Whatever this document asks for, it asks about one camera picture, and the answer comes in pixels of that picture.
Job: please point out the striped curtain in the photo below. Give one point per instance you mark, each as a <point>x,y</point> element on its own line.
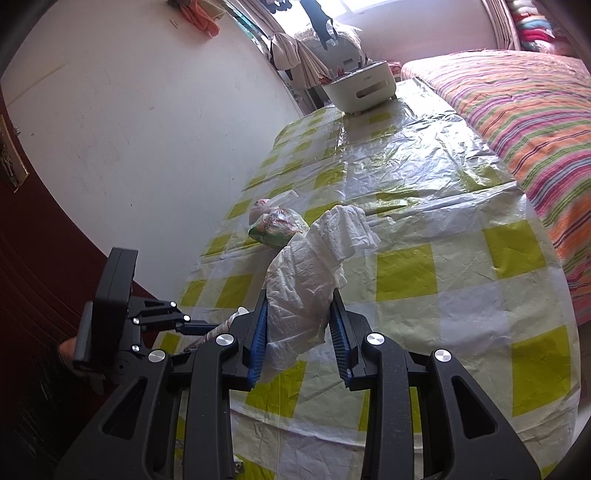
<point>503,25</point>

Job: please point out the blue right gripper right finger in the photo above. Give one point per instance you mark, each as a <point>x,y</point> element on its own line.
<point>338,325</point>

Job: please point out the yellow checkered plastic tablecloth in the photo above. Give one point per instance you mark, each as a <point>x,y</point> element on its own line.
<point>464,262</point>

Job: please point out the white oval basket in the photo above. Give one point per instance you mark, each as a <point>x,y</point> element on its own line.
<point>363,88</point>

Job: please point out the hanging dark clothes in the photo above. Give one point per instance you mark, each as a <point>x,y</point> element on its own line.
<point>321,23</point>

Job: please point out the bag with snack wrappers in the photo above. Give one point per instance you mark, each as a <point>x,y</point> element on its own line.
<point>273,223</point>

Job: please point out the striped colourful bedspread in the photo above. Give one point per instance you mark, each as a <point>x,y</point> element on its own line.
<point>533,110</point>

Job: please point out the stack of folded quilts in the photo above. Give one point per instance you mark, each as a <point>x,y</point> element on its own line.
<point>536,31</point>

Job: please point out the brown pill bottle white cap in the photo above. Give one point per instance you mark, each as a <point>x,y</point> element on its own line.
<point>213,332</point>

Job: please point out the person's left hand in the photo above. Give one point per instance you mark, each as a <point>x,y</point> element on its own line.
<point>66,352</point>

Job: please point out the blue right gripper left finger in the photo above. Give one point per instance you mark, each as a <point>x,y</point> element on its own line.
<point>257,340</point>

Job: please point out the white plastic bag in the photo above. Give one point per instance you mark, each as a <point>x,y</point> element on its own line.
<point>301,280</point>

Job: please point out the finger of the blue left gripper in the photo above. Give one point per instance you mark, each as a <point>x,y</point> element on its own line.
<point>194,328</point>

